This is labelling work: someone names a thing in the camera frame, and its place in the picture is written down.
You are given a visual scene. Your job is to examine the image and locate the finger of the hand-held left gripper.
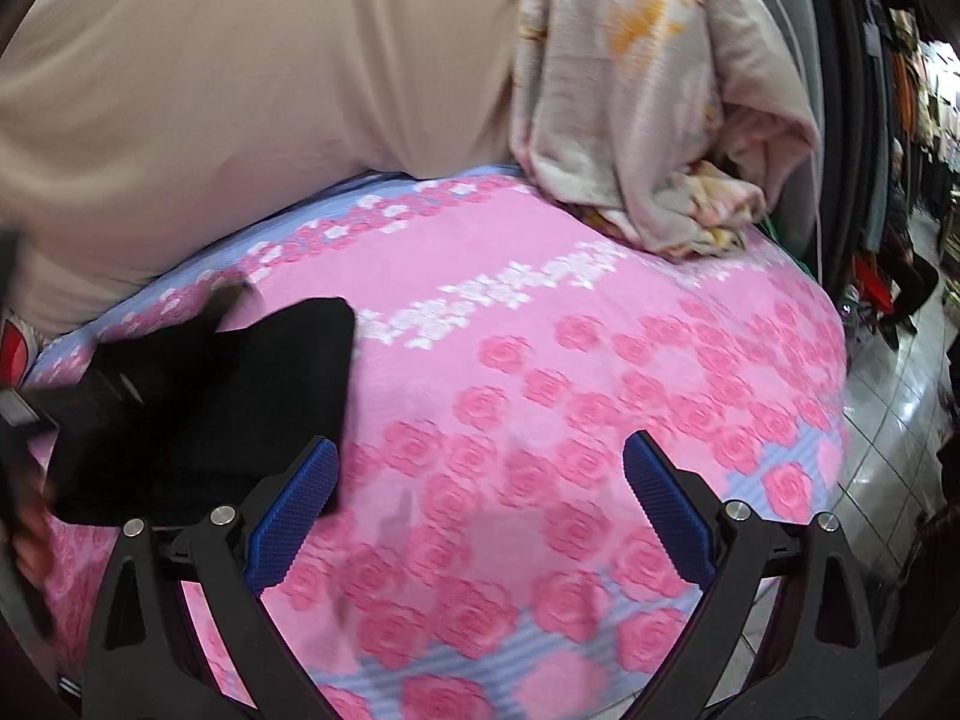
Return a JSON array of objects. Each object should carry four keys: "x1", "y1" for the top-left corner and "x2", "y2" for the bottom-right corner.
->
[
  {"x1": 191, "y1": 277, "x2": 254, "y2": 335},
  {"x1": 71, "y1": 349, "x2": 147, "y2": 415}
]

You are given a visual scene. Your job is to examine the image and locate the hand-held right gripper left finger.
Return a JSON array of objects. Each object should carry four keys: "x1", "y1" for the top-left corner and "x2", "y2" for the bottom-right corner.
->
[{"x1": 81, "y1": 435, "x2": 338, "y2": 720}]

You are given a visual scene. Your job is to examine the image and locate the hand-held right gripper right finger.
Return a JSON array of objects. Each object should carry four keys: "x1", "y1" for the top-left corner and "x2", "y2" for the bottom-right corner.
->
[{"x1": 622, "y1": 431, "x2": 880, "y2": 720}]

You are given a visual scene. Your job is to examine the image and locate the black pants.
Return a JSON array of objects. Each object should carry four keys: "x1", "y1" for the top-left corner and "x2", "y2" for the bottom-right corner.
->
[{"x1": 45, "y1": 298, "x2": 357, "y2": 527}]

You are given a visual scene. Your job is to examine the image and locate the person's left hand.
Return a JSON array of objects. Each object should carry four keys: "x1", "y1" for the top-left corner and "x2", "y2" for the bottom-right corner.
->
[{"x1": 11, "y1": 491, "x2": 55, "y2": 597}]

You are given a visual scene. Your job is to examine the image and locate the white cat face pillow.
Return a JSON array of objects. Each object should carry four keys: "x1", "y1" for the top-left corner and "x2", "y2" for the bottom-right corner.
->
[{"x1": 0, "y1": 317, "x2": 36, "y2": 385}]

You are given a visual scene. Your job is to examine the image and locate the pink rose bed sheet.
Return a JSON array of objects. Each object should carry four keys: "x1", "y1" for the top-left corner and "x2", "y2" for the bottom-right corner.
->
[{"x1": 30, "y1": 172, "x2": 854, "y2": 720}]

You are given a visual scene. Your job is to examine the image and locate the beige cloth drape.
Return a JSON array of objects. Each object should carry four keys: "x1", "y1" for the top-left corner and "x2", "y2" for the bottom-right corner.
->
[{"x1": 0, "y1": 0, "x2": 556, "y2": 338}]

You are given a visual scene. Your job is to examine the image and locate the pale floral fleece blanket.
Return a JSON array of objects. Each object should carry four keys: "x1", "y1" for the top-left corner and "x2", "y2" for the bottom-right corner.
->
[{"x1": 510, "y1": 0, "x2": 824, "y2": 262}]

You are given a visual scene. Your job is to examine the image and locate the rack of hanging clothes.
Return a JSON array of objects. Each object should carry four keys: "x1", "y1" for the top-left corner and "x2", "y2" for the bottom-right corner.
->
[{"x1": 720, "y1": 0, "x2": 960, "y2": 293}]

